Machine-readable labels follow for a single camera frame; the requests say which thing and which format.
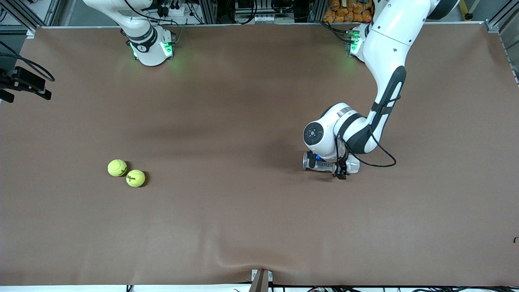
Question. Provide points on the yellow-green Wilson tennis ball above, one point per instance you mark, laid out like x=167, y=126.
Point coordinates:
x=135, y=178
x=117, y=167

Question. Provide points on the white power strip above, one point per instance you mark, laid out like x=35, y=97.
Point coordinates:
x=265, y=18

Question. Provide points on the brown table cover sheet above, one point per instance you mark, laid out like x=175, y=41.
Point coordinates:
x=259, y=101

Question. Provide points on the clear Wilson tennis ball can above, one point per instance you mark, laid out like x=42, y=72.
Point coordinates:
x=326, y=165

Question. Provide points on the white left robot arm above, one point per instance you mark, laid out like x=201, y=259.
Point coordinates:
x=389, y=52

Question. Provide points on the metal camera post bracket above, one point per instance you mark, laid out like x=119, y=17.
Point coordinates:
x=261, y=280

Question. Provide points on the power strip with black plugs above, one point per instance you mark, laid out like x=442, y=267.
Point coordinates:
x=172, y=8

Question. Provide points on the orange bagged goods pile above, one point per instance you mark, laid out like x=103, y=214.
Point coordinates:
x=348, y=12

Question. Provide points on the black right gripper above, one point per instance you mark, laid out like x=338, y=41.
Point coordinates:
x=25, y=79

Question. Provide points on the aluminium frame profile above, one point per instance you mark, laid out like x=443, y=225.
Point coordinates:
x=502, y=16
x=24, y=16

